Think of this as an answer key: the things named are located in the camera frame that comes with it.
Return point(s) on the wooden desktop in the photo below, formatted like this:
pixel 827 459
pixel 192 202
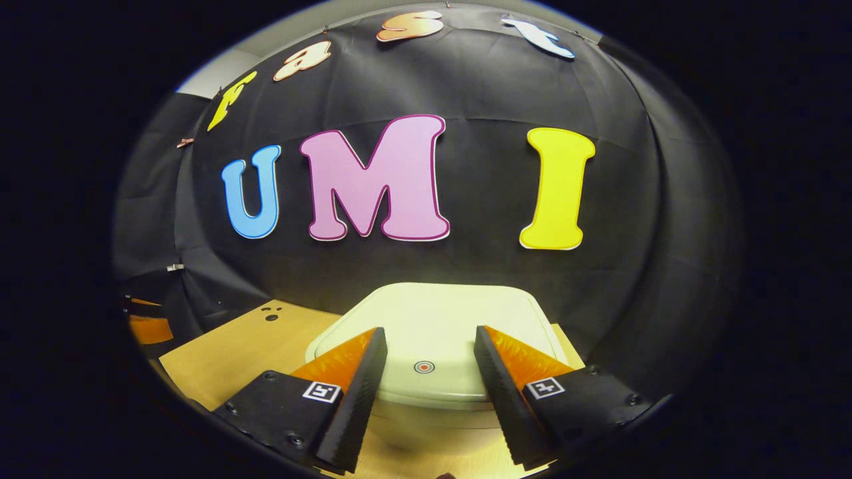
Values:
pixel 239 352

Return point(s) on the pale green desktop garbage bin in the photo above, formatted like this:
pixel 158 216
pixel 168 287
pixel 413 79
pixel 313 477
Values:
pixel 432 319

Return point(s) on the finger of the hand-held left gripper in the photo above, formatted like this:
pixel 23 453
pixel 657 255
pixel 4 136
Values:
pixel 145 309
pixel 152 330

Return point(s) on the black backdrop cloth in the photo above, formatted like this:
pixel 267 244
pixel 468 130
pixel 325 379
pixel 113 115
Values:
pixel 479 266

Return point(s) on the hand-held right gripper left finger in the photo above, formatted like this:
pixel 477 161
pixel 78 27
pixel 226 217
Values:
pixel 356 412

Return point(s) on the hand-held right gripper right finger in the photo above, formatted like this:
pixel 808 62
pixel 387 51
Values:
pixel 506 406

